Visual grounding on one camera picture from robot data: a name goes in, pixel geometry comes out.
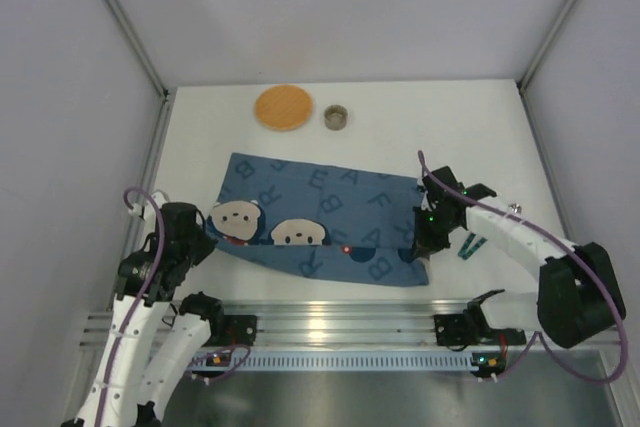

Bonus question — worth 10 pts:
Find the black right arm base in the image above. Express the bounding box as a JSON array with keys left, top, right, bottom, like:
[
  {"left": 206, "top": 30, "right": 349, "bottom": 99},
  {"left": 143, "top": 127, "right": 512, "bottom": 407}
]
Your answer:
[{"left": 433, "top": 313, "right": 527, "bottom": 351}]

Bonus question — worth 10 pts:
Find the blue bear print placemat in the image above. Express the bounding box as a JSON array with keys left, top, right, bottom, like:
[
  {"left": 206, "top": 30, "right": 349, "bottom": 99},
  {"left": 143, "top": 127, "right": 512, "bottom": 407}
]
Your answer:
[{"left": 206, "top": 153, "right": 429, "bottom": 287}]

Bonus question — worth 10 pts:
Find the round woven bamboo plate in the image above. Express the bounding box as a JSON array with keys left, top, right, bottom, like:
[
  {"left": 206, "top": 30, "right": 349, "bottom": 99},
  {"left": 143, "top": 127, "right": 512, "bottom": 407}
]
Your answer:
[{"left": 254, "top": 84, "right": 314, "bottom": 131}]

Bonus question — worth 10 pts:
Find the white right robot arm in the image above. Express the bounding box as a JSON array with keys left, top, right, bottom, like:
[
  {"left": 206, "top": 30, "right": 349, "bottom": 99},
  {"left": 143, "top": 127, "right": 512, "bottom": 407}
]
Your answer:
[{"left": 412, "top": 166, "right": 626, "bottom": 349}]

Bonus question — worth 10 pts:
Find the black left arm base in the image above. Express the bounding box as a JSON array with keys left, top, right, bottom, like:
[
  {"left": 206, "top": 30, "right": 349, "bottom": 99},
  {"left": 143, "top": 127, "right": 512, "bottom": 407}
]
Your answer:
[{"left": 206, "top": 314, "right": 258, "bottom": 347}]

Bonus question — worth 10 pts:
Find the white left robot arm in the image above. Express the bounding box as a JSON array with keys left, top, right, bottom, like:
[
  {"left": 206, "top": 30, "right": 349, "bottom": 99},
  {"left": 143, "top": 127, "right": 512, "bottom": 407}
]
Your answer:
[{"left": 66, "top": 188, "right": 224, "bottom": 426}]

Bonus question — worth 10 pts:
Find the perforated grey cable duct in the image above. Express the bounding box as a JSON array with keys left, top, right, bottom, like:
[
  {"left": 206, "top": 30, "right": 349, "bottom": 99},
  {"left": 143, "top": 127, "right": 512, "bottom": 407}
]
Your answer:
[{"left": 190, "top": 350, "right": 501, "bottom": 372}]

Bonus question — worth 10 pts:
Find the small grey metal cup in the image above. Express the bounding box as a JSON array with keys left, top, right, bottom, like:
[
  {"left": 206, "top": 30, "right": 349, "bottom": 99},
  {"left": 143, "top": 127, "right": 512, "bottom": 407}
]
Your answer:
[{"left": 323, "top": 104, "right": 348, "bottom": 131}]

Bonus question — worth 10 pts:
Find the silver fork green handle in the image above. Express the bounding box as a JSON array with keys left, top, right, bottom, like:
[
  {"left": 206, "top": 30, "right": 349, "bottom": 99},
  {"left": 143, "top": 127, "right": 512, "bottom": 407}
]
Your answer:
[{"left": 458, "top": 233, "right": 476, "bottom": 260}]

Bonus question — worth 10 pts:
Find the silver spoon green handle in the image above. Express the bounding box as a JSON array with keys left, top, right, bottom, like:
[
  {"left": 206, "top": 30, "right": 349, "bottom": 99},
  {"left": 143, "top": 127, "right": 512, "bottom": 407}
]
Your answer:
[{"left": 466, "top": 233, "right": 487, "bottom": 260}]

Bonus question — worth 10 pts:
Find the aluminium mounting rail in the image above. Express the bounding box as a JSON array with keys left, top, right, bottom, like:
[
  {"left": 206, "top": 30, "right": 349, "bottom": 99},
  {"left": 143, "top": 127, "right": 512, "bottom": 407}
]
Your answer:
[{"left": 77, "top": 299, "right": 624, "bottom": 348}]

